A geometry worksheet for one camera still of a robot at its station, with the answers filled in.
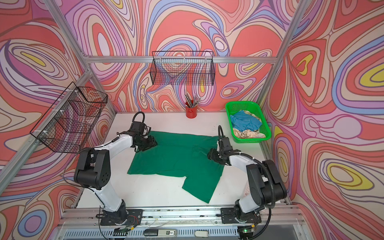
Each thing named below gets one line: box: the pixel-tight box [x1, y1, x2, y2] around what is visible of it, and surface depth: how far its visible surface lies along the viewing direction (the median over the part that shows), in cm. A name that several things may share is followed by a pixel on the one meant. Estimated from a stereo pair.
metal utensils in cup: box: [184, 94, 201, 108], surface depth 114 cm
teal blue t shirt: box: [230, 110, 263, 132], surface depth 107 cm
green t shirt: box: [127, 131, 225, 204], surface depth 92 cm
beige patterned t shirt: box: [233, 110, 266, 139], surface depth 103 cm
